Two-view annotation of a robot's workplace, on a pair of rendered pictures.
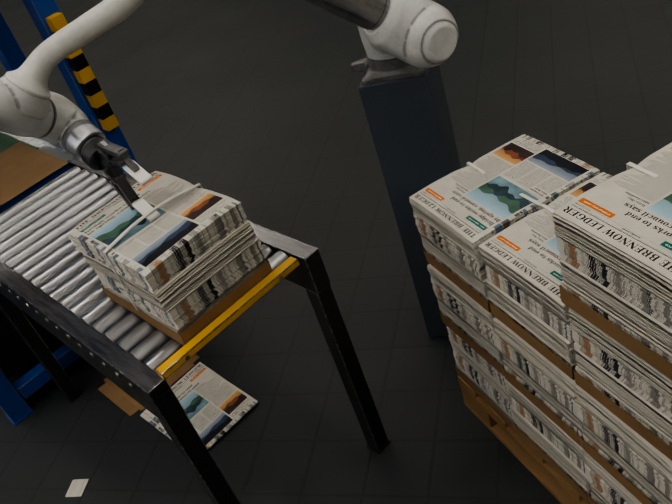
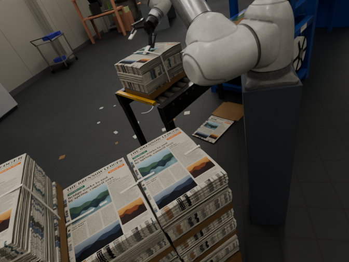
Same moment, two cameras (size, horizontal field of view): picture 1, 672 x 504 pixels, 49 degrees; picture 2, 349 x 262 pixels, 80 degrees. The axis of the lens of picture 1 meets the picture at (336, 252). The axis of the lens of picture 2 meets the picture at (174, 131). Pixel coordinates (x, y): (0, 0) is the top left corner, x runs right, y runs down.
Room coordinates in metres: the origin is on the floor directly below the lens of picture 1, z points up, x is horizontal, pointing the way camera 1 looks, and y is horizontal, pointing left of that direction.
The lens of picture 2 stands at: (1.55, -1.05, 1.43)
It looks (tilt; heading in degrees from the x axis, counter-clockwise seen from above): 37 degrees down; 89
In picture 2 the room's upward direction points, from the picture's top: 19 degrees counter-clockwise
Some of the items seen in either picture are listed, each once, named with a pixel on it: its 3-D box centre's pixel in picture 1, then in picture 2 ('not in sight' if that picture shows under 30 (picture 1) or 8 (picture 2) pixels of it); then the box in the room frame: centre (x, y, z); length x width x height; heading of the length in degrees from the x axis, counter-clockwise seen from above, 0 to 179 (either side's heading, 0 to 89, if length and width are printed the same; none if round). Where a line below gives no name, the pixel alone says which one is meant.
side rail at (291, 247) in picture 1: (177, 211); (222, 67); (2.08, 0.43, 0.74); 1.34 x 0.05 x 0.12; 34
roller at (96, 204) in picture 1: (68, 227); not in sight; (2.16, 0.79, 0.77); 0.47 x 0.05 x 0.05; 124
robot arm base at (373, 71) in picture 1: (388, 58); (267, 67); (1.99, -0.33, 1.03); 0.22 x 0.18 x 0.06; 66
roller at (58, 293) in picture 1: (117, 254); not in sight; (1.89, 0.61, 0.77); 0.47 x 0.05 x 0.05; 124
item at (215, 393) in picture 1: (199, 406); (212, 128); (1.98, 0.66, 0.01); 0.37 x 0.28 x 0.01; 34
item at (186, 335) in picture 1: (209, 292); (145, 88); (1.47, 0.32, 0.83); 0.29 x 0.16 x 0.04; 124
